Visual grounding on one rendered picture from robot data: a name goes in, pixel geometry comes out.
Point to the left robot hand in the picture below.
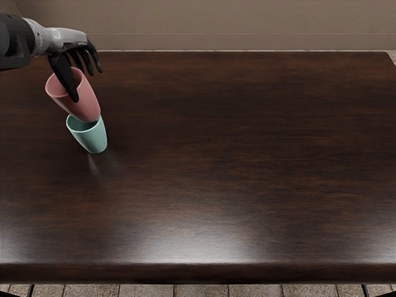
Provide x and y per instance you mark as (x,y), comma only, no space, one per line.
(58,38)

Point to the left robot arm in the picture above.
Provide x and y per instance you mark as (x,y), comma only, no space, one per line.
(14,40)

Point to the pink cup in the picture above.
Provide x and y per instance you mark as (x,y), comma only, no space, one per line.
(85,103)

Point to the teal cup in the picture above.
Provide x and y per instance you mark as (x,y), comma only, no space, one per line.
(91,136)

